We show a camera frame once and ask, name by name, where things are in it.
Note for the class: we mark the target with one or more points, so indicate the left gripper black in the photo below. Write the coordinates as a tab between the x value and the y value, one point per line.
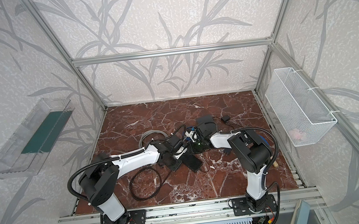
181	156

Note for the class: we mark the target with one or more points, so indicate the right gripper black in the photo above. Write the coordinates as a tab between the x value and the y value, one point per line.
201	141

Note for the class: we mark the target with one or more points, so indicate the black ribbed network switch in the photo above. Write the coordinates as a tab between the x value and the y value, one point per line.
192	162

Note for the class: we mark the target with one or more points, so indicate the small black power adapter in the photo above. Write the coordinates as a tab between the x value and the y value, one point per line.
226	120

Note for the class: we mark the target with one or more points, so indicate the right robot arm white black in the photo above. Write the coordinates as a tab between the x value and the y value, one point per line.
257	150

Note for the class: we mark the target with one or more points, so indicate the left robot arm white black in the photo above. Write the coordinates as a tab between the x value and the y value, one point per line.
95	183

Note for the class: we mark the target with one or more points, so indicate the pink object in basket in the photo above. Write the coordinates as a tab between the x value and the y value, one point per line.
296	135

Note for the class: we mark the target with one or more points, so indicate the grey blue panel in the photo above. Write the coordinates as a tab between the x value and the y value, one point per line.
301	213

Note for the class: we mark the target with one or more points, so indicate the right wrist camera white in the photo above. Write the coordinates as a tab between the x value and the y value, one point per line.
192	135

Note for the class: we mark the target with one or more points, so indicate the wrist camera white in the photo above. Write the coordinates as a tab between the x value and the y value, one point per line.
179	152
192	135

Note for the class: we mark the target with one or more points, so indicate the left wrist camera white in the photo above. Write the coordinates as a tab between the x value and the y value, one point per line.
179	152

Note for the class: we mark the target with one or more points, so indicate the wooden handled tool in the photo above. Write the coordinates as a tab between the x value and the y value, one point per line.
275	164

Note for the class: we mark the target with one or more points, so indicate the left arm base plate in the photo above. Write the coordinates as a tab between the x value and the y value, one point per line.
137	219

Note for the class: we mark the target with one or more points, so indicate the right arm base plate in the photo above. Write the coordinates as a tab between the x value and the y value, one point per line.
240	206

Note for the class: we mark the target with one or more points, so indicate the white wire mesh basket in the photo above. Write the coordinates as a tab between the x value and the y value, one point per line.
297	106

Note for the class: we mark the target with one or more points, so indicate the clear plastic wall bin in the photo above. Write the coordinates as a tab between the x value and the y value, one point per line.
25	153

